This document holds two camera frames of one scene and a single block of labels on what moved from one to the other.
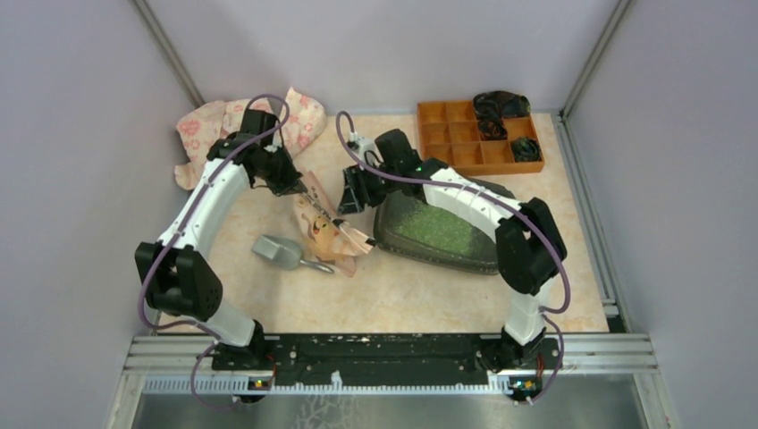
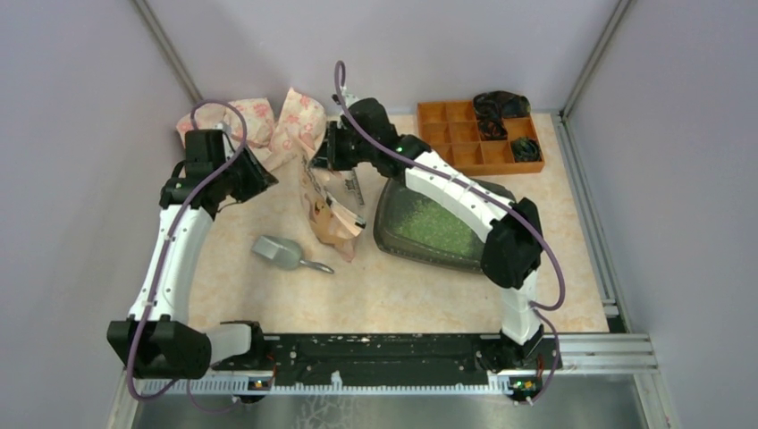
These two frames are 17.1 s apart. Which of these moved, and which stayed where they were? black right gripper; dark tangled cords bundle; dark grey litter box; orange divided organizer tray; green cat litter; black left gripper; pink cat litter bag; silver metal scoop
Moved: black right gripper; pink cat litter bag; black left gripper
Stayed: dark tangled cords bundle; orange divided organizer tray; dark grey litter box; silver metal scoop; green cat litter
